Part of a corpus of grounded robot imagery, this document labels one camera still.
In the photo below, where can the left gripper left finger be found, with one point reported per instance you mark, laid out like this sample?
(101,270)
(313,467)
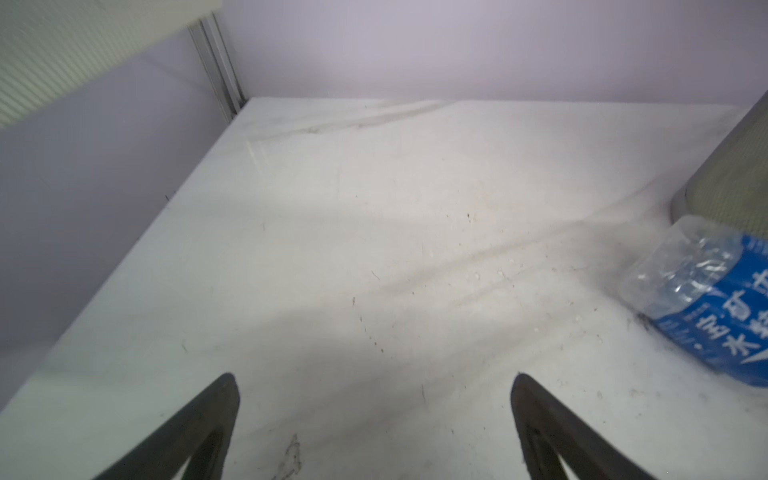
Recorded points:
(193,443)

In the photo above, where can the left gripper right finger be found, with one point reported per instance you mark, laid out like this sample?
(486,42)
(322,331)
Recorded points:
(553,437)

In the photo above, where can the grey mesh waste bin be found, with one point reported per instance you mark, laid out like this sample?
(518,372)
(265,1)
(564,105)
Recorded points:
(730,187)

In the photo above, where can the white mesh two-tier shelf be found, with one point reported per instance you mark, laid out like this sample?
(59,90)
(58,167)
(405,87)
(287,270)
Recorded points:
(51,48)

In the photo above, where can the blue label bottle by bin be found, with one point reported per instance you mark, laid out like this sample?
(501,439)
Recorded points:
(704,286)

